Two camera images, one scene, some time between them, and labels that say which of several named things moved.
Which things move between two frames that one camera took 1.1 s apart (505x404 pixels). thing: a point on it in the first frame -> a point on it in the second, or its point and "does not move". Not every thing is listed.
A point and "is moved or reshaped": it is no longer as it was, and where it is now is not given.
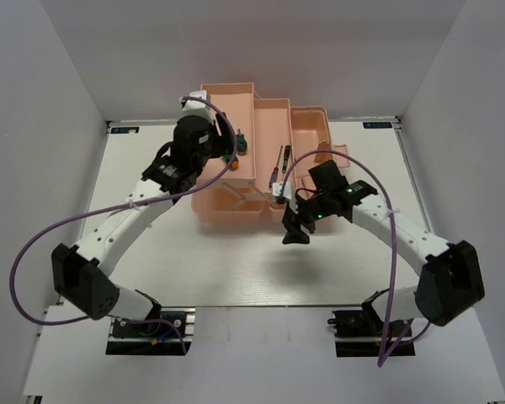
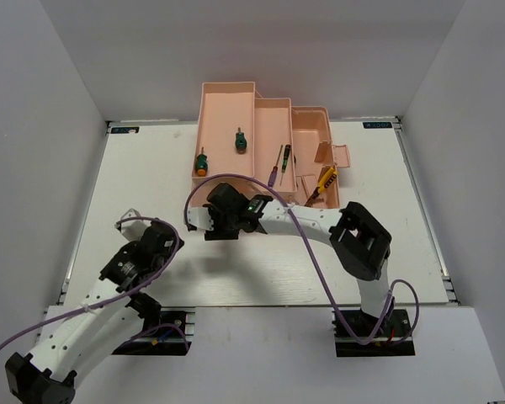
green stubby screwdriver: [241, 143] does not move
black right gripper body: [310, 210] -> [225, 226]
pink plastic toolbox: [275, 144] does not move
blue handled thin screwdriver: [275, 171] does not move
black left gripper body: [216, 145] -> [158, 265]
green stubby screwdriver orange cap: [235, 162] is moved or reshaped
